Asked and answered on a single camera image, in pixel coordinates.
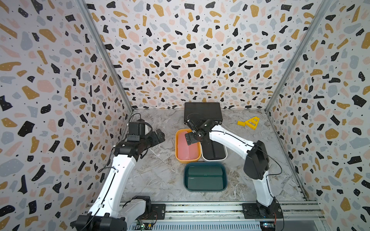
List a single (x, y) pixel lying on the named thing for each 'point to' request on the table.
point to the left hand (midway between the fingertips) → (158, 136)
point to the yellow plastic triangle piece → (252, 122)
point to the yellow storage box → (185, 161)
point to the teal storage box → (224, 175)
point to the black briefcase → (197, 112)
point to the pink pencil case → (186, 152)
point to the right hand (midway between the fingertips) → (194, 138)
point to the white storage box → (215, 160)
